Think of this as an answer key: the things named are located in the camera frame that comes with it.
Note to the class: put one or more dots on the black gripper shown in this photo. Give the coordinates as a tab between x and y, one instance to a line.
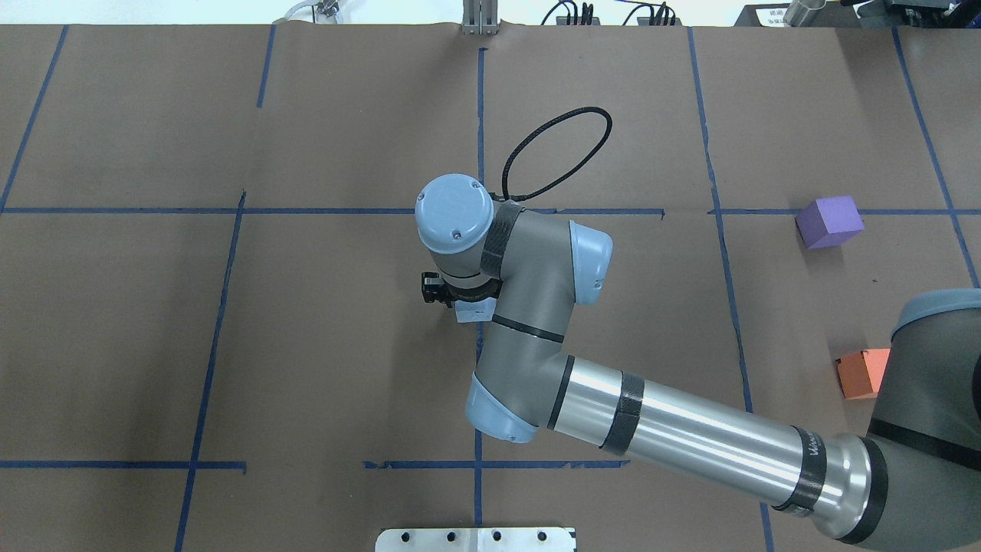
469	294

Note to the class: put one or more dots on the light blue block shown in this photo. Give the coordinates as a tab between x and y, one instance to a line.
477	312

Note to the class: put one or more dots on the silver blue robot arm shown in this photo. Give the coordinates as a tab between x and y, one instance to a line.
910	483

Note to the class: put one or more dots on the purple block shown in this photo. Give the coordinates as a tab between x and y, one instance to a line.
829	222

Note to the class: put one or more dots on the orange block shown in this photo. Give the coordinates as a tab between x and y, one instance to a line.
860	373

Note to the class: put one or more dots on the metal cup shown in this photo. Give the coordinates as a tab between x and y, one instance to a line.
803	13

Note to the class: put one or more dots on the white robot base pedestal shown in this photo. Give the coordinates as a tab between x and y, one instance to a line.
478	539

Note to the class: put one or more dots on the aluminium frame post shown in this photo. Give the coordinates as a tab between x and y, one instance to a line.
480	18

